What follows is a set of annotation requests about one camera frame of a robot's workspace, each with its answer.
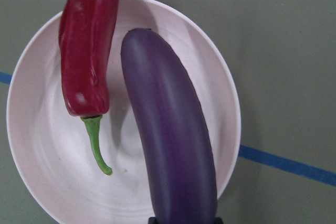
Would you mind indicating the red chili pepper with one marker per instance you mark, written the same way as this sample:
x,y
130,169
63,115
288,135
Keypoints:
x,y
85,37

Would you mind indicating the purple eggplant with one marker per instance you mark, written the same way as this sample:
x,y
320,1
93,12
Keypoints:
x,y
173,131

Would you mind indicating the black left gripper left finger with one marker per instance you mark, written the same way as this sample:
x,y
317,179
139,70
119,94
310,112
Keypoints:
x,y
152,220

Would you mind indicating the pink plate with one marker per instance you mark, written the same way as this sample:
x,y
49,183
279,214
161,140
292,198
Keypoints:
x,y
51,148

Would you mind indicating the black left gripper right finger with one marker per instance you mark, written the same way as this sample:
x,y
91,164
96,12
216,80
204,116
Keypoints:
x,y
219,220

